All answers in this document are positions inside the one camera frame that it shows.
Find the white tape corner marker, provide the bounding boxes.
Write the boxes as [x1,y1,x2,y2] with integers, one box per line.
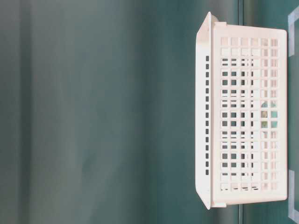
[288,6,299,57]
[288,169,299,224]

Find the white plastic lattice basket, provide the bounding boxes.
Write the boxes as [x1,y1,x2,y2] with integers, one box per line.
[195,13,288,209]

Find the light blue tape roll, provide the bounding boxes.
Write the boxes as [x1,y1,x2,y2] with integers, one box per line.
[260,100,278,128]

